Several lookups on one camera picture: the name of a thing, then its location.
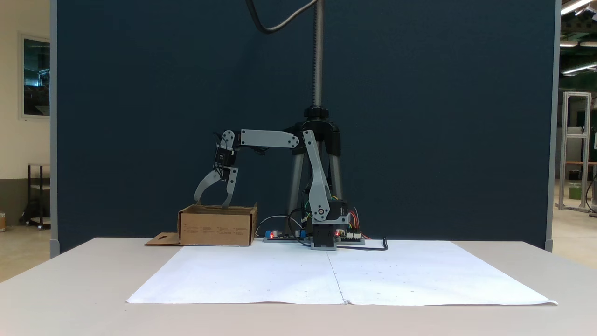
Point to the wide ribbed grey gripper finger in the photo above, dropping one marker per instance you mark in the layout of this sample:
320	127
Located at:
230	192

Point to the thin curved grey gripper finger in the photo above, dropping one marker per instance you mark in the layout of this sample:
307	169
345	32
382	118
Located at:
205	183

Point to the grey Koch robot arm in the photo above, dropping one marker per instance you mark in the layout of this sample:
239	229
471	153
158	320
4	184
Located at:
270	138

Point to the green bin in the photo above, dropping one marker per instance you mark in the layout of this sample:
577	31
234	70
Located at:
574	192

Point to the brown cardboard box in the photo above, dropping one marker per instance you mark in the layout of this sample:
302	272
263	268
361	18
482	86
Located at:
214	228

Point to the circuit board with blue parts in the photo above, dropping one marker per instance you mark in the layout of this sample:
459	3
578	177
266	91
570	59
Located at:
284	237

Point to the white paper sheet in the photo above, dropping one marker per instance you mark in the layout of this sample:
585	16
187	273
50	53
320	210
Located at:
242	275
457	280

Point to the dark blue partition panel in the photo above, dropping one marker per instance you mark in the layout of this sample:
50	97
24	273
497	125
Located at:
140	116

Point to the black tripod with metal pole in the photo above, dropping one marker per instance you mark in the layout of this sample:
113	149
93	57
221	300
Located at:
318	56

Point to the dark shelf cart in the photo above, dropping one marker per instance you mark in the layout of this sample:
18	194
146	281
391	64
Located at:
39	186

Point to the fluorescent ceiling light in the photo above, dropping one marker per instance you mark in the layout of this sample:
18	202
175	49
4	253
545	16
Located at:
578	69
569	44
576	5

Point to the wall window frame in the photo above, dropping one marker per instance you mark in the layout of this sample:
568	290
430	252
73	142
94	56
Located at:
36	77

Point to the aluminium profile frame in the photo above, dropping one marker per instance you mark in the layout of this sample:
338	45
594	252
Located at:
565	149

